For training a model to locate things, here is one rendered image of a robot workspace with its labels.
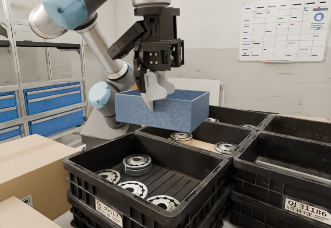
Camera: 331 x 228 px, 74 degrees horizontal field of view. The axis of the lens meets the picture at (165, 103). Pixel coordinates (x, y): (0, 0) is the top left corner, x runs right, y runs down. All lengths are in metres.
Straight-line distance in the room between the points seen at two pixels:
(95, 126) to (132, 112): 0.75
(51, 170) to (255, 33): 3.58
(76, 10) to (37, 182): 0.53
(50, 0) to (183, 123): 0.34
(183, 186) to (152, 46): 0.46
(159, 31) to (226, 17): 3.61
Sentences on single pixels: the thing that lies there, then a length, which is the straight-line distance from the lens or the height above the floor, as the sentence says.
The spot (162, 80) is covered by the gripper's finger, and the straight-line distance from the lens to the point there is 0.49.
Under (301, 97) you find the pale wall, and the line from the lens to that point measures 4.00.
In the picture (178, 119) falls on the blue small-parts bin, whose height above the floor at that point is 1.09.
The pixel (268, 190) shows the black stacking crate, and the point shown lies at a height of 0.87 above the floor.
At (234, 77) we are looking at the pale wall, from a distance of 3.98.
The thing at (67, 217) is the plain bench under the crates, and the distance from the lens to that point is 0.88.
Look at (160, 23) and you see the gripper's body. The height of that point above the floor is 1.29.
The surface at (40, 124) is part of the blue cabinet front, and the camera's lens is 2.72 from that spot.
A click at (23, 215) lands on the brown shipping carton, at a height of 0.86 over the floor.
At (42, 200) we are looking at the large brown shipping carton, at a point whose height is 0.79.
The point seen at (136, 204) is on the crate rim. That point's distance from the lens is 0.51.
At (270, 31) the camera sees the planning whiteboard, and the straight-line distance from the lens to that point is 3.92.
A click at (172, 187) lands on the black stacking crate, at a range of 0.72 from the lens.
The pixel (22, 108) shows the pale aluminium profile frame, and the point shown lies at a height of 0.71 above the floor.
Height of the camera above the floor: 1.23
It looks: 13 degrees down
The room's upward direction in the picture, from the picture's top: straight up
